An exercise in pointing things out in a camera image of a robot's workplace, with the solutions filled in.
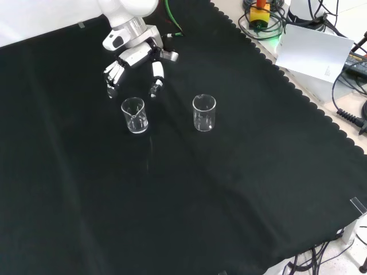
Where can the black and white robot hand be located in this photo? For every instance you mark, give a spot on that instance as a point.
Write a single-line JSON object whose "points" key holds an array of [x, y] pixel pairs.
{"points": [[137, 55]]}

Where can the clear glass beaker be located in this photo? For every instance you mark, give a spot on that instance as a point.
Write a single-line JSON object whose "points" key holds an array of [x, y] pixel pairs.
{"points": [[204, 117], [134, 120]]}

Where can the grey tape strip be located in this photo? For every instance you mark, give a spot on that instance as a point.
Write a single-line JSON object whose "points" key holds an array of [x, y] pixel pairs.
{"points": [[81, 25]]}

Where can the yellow stop button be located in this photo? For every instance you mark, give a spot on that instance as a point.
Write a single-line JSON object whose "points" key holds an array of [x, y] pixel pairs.
{"points": [[259, 17]]}

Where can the black bench cloth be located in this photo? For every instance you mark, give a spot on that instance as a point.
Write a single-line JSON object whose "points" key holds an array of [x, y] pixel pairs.
{"points": [[200, 186]]}

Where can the pale board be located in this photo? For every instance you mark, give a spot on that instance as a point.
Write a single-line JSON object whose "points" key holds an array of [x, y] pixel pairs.
{"points": [[312, 51]]}

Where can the black power adapter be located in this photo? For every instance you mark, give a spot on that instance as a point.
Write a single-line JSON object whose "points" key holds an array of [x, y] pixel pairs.
{"points": [[357, 63]]}

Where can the black tripod leg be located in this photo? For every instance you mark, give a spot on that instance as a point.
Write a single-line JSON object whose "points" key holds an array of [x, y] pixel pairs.
{"points": [[360, 43]]}

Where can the clear tape strip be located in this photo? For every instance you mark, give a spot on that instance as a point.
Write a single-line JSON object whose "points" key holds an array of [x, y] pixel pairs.
{"points": [[358, 205]]}

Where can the white bench leg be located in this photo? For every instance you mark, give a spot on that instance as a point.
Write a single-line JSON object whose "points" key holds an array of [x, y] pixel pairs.
{"points": [[351, 230]]}

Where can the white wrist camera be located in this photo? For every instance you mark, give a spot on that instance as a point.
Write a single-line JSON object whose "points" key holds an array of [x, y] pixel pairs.
{"points": [[114, 41]]}

